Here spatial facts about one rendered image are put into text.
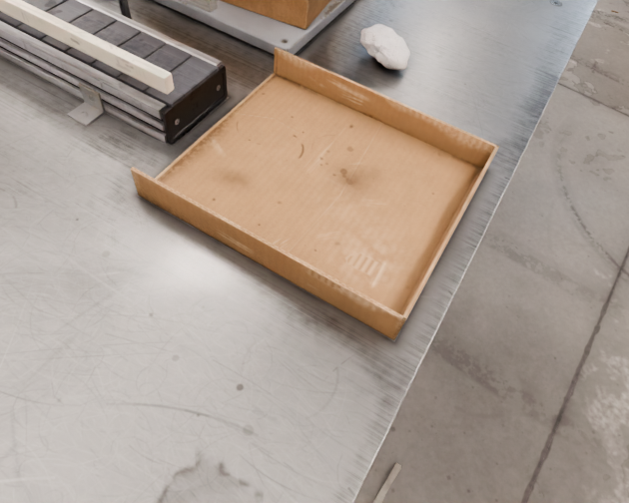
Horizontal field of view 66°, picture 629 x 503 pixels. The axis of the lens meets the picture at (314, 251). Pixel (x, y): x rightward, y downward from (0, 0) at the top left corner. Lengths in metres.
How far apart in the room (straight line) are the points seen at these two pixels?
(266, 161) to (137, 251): 0.17
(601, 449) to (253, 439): 1.21
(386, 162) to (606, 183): 1.60
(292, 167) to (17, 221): 0.28
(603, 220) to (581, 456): 0.85
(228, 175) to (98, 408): 0.27
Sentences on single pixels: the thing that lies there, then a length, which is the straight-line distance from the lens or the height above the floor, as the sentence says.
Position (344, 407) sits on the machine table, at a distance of 0.42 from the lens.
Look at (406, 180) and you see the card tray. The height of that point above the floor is 0.83.
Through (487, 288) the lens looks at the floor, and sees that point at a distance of 1.58.
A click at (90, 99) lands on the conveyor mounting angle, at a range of 0.64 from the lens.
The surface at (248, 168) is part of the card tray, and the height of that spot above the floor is 0.83.
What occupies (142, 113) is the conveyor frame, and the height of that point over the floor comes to 0.86.
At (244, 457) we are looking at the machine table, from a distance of 0.41.
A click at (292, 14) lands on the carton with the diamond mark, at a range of 0.74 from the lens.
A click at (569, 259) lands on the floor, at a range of 1.78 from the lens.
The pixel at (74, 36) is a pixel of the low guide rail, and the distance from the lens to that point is 0.62.
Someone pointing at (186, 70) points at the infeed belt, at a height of 0.88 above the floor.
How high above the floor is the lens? 1.23
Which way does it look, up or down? 55 degrees down
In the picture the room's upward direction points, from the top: 10 degrees clockwise
